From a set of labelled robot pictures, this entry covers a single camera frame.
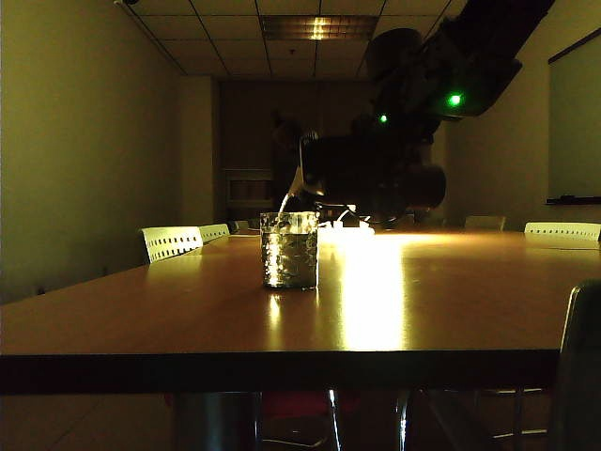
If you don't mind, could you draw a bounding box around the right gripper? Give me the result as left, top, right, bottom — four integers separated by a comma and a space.
352, 26, 446, 227

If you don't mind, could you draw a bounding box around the black thermos cup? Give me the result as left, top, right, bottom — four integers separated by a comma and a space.
298, 131, 448, 223

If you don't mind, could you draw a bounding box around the textured clear glass cup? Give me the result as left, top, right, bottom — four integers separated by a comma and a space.
258, 210, 320, 291

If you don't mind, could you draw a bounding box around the low cabinet with shelves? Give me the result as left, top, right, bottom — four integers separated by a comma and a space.
224, 168, 274, 210

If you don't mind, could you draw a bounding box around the ceiling light panel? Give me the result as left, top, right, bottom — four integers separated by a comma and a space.
260, 16, 379, 43

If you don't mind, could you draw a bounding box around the red chair under table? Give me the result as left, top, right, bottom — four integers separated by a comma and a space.
256, 392, 340, 448

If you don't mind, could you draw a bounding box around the metal table leg column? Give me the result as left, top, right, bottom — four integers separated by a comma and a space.
172, 392, 262, 451

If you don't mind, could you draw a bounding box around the dark wall screen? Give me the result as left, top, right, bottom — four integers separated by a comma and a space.
272, 136, 306, 215

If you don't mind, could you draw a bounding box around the metal frame chair under table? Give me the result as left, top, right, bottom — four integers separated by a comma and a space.
483, 387, 551, 443

